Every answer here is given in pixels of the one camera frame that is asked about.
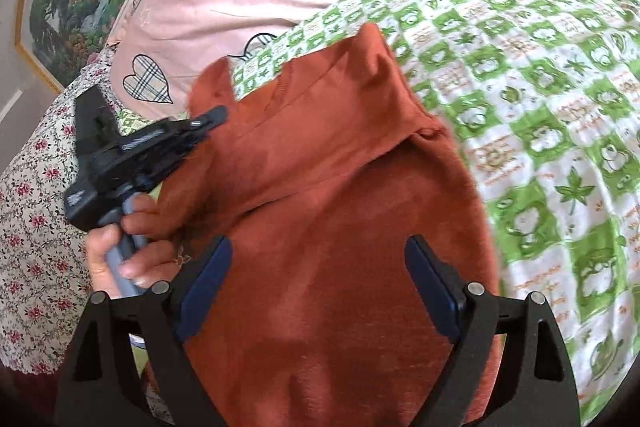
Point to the person's left hand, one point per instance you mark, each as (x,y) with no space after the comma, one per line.
(150,247)

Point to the green checked printed blanket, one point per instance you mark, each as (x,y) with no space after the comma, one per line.
(540,82)

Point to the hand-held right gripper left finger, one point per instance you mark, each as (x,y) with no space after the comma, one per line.
(207,289)

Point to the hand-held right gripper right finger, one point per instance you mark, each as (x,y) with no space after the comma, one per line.
(432,287)

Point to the floral bed sheet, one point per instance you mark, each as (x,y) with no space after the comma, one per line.
(35,217)

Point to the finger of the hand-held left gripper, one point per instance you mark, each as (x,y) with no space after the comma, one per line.
(210,116)

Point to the orange knit sweater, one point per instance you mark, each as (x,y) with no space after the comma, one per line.
(325,187)

